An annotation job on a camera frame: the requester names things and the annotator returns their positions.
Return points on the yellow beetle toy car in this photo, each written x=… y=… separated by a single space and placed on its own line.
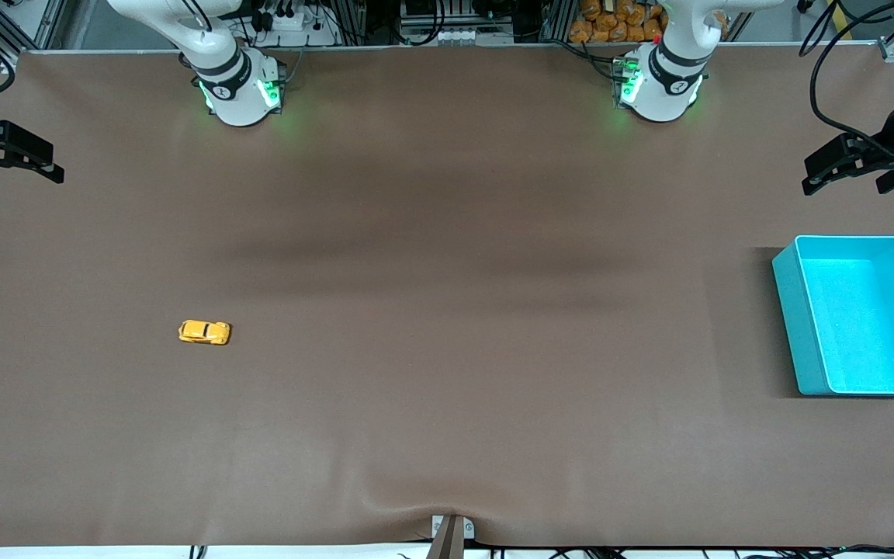
x=204 y=332

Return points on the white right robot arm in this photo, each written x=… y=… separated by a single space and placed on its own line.
x=237 y=85

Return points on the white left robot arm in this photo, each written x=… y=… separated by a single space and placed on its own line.
x=668 y=78

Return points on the teal plastic bin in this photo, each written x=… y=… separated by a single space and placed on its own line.
x=866 y=326

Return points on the orange packets pile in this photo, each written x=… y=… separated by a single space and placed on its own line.
x=618 y=23

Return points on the white power strip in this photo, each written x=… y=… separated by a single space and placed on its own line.
x=292 y=23

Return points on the white terminal block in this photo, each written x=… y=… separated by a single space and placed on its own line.
x=459 y=35

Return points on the brown table mat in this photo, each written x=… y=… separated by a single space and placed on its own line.
x=447 y=310

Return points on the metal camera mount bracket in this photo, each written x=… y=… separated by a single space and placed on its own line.
x=451 y=539

